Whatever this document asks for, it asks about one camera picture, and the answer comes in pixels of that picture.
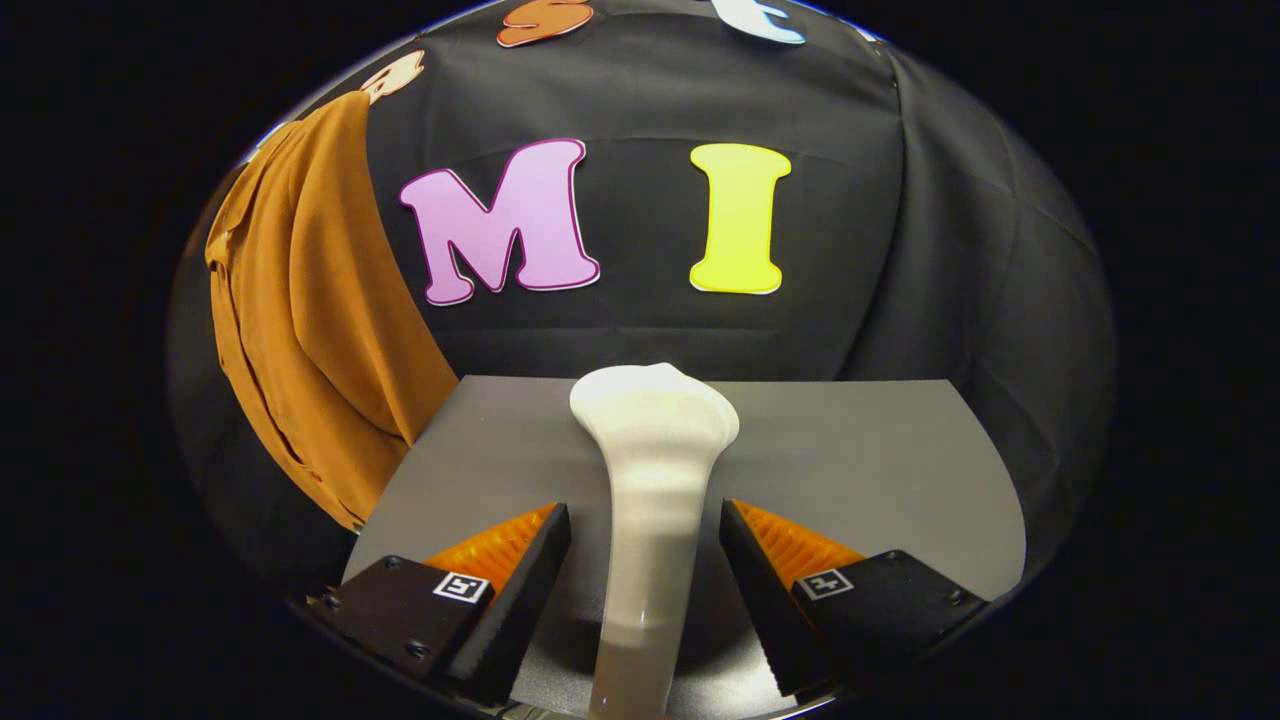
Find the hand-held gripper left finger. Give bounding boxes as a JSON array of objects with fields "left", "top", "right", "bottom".
[{"left": 308, "top": 502, "right": 573, "bottom": 706}]

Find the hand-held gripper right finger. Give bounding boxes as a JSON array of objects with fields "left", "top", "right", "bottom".
[{"left": 719, "top": 498, "right": 991, "bottom": 698}]

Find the white garment steamer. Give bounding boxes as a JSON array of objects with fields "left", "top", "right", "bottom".
[{"left": 570, "top": 363, "right": 741, "bottom": 720}]

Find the orange button-up shirt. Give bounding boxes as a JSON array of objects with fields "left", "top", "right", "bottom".
[{"left": 205, "top": 90, "right": 461, "bottom": 533}]

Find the grey table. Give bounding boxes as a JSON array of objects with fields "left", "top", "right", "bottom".
[{"left": 342, "top": 375, "right": 1028, "bottom": 720}]

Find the black backdrop cloth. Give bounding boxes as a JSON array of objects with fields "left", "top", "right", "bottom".
[{"left": 170, "top": 0, "right": 1116, "bottom": 601}]

